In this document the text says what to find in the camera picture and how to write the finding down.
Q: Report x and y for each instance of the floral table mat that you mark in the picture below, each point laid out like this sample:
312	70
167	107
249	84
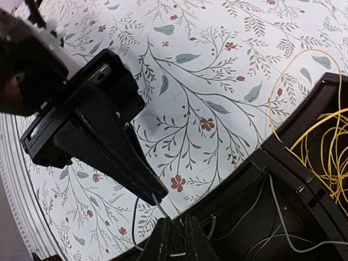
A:
216	76

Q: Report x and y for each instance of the aluminium front rail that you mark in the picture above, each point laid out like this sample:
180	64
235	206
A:
25	208

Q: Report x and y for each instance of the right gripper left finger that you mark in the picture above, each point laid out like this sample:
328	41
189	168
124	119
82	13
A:
157	247

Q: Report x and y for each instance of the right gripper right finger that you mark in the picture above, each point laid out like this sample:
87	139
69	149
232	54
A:
197	246

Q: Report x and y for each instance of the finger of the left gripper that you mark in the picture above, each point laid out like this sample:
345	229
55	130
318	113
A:
145	181

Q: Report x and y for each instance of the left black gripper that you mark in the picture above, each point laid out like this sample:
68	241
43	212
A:
85	118

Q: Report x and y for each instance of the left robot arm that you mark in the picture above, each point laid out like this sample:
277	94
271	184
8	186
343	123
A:
31	49

